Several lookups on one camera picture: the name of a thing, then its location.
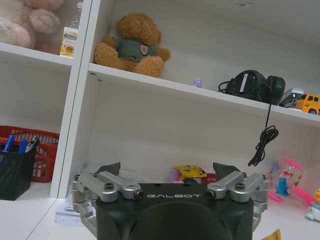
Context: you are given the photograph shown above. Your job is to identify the white paper stack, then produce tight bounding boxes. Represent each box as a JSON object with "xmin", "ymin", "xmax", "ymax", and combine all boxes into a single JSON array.
[{"xmin": 55, "ymin": 161, "xmax": 137, "ymax": 219}]

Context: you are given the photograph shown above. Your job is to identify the brown teddy bear green shirt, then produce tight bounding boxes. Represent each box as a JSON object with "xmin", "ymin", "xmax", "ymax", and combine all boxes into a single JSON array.
[{"xmin": 93, "ymin": 12, "xmax": 172, "ymax": 79}]

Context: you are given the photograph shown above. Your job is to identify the blue pen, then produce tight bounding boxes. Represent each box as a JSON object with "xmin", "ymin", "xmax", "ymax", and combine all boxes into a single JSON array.
[
  {"xmin": 1, "ymin": 134, "xmax": 16, "ymax": 152},
  {"xmin": 16, "ymin": 138, "xmax": 30, "ymax": 154}
]

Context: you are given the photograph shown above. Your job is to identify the grey white small box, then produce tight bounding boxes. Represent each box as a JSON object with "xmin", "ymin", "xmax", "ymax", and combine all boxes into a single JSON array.
[{"xmin": 278, "ymin": 87, "xmax": 305, "ymax": 110}]

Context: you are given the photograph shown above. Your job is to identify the white blue toy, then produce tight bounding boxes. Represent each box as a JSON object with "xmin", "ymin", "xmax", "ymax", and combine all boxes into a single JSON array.
[{"xmin": 304, "ymin": 201, "xmax": 320, "ymax": 223}]

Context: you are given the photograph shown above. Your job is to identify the yellow orange wrapper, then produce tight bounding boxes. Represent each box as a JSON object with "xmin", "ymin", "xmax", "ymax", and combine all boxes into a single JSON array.
[{"xmin": 259, "ymin": 228, "xmax": 283, "ymax": 240}]

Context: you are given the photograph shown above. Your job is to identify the black headphones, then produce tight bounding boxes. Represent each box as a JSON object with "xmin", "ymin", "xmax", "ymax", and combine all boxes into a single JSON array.
[{"xmin": 218, "ymin": 69, "xmax": 287, "ymax": 106}]

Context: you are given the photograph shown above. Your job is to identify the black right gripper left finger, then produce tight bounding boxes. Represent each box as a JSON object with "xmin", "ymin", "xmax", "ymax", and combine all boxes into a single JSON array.
[{"xmin": 71, "ymin": 161, "xmax": 144, "ymax": 235}]

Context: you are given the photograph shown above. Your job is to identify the purple small toy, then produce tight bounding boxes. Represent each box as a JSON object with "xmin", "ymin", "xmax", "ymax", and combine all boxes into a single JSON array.
[{"xmin": 168, "ymin": 169, "xmax": 181, "ymax": 183}]

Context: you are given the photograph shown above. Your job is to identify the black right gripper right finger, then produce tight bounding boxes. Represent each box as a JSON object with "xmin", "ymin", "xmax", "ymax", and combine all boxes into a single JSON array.
[{"xmin": 206, "ymin": 162, "xmax": 270, "ymax": 234}]

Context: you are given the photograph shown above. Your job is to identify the black handled scissors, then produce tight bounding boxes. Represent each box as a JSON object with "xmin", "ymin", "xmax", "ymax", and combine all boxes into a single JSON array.
[{"xmin": 24, "ymin": 135, "xmax": 41, "ymax": 154}]

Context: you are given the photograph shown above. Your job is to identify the yellow snack packet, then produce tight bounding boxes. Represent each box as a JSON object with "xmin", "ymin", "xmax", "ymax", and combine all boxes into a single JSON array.
[{"xmin": 173, "ymin": 164, "xmax": 208, "ymax": 181}]

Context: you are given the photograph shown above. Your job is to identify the black coiled cable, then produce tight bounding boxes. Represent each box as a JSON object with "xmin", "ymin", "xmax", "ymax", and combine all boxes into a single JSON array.
[{"xmin": 247, "ymin": 101, "xmax": 280, "ymax": 168}]

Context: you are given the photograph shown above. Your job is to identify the red snack packet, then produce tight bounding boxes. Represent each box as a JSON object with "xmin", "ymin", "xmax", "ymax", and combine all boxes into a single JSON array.
[{"xmin": 199, "ymin": 172, "xmax": 221, "ymax": 185}]

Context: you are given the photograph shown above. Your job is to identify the pink plush toy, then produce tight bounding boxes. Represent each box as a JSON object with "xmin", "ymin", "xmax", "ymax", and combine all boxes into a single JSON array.
[{"xmin": 0, "ymin": 0, "xmax": 62, "ymax": 52}]

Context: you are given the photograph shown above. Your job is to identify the yellow toy truck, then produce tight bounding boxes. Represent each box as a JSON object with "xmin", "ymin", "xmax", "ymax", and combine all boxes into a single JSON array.
[{"xmin": 296, "ymin": 93, "xmax": 320, "ymax": 116}]

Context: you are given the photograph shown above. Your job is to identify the pink plastic toy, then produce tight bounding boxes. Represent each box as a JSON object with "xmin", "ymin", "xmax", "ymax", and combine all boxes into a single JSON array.
[{"xmin": 269, "ymin": 186, "xmax": 318, "ymax": 209}]

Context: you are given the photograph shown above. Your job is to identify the clear plastic bottle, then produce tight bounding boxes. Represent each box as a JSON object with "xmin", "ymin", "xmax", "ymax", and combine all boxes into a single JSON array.
[{"xmin": 71, "ymin": 0, "xmax": 85, "ymax": 34}]

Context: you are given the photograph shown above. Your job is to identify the white shelf unit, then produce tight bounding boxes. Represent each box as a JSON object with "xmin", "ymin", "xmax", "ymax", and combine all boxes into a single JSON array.
[{"xmin": 0, "ymin": 0, "xmax": 320, "ymax": 200}]

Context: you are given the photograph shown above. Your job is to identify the red plastic basket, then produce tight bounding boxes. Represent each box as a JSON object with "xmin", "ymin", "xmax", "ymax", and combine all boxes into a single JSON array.
[{"xmin": 0, "ymin": 125, "xmax": 61, "ymax": 183}]

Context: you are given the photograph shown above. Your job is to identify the black pen holder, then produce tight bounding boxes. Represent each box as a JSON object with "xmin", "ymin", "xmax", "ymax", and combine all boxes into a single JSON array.
[{"xmin": 0, "ymin": 144, "xmax": 38, "ymax": 201}]

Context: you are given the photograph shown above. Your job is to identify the yellow juice carton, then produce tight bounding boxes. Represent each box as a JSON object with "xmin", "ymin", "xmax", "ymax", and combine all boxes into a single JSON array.
[{"xmin": 59, "ymin": 26, "xmax": 79, "ymax": 60}]

